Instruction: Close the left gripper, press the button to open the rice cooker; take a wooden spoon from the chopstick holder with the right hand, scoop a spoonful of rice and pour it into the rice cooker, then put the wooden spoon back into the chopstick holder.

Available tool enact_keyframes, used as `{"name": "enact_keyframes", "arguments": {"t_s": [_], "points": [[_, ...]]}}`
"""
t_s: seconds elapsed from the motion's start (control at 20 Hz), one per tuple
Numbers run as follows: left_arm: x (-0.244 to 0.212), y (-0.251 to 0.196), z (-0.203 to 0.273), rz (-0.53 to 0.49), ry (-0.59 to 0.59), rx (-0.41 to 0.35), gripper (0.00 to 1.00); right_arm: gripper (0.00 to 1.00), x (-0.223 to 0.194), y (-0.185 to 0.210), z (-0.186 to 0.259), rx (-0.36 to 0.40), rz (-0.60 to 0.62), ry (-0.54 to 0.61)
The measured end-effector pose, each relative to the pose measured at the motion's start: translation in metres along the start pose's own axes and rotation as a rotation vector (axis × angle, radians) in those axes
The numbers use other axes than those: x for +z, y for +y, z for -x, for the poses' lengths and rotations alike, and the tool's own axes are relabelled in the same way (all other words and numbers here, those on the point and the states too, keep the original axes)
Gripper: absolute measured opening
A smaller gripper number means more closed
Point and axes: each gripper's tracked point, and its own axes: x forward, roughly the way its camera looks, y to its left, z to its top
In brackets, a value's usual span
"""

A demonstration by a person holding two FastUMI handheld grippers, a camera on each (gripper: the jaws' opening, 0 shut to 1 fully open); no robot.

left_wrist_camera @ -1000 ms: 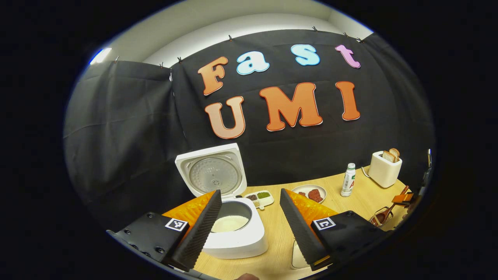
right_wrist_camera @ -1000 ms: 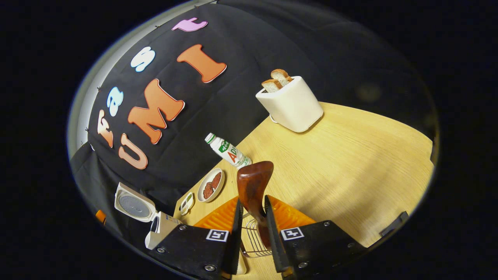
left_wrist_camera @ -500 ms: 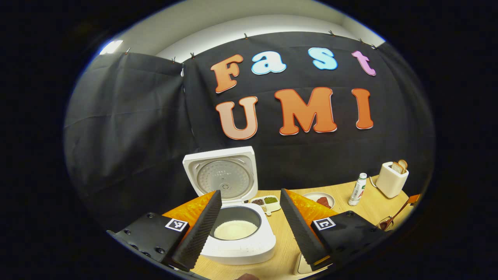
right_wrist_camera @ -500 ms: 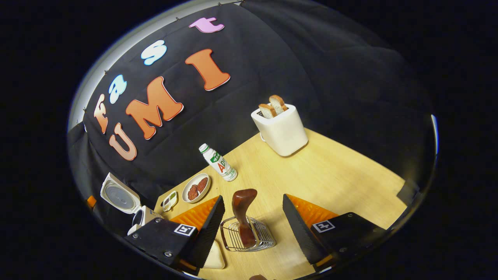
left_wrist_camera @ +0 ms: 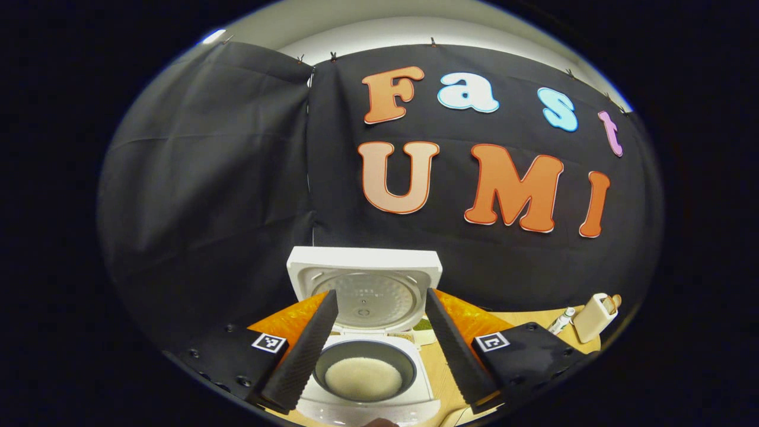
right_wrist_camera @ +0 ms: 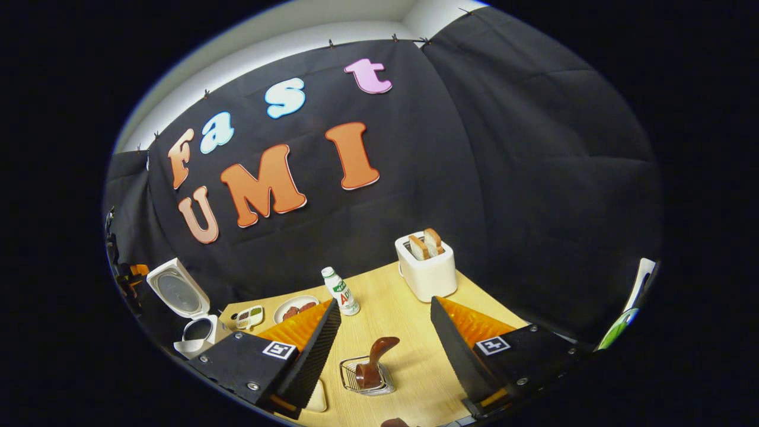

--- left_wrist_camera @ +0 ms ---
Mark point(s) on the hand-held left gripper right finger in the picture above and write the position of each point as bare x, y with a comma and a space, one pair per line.
453, 350

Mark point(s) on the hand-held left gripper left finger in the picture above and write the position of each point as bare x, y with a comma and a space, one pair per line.
305, 350

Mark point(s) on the white rice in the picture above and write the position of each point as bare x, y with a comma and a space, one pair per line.
362, 379

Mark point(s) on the white rice cooker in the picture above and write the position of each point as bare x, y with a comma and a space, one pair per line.
367, 261

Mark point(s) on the white divided condiment dish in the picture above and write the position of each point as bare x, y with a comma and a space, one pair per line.
426, 337

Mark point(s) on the white drink bottle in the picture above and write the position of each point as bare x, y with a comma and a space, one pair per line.
562, 320

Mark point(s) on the white toaster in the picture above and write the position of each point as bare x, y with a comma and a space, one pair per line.
590, 323

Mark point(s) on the toasted bread slice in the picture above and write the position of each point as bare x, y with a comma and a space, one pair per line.
616, 300
608, 304

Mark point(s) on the black backdrop cloth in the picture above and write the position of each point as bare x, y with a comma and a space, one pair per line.
207, 207

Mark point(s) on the ceiling light panel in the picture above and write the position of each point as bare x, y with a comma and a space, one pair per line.
213, 36

